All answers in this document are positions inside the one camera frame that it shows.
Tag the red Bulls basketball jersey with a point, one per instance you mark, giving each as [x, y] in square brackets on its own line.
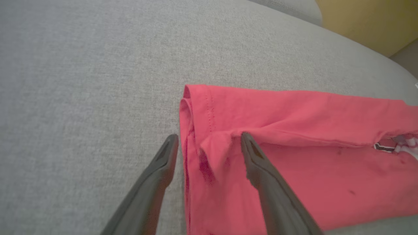
[326, 156]

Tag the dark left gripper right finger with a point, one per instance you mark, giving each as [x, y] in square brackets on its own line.
[277, 199]

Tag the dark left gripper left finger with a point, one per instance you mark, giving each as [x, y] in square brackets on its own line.
[147, 195]

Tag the grey fabric sofa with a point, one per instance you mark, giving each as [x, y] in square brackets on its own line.
[98, 81]

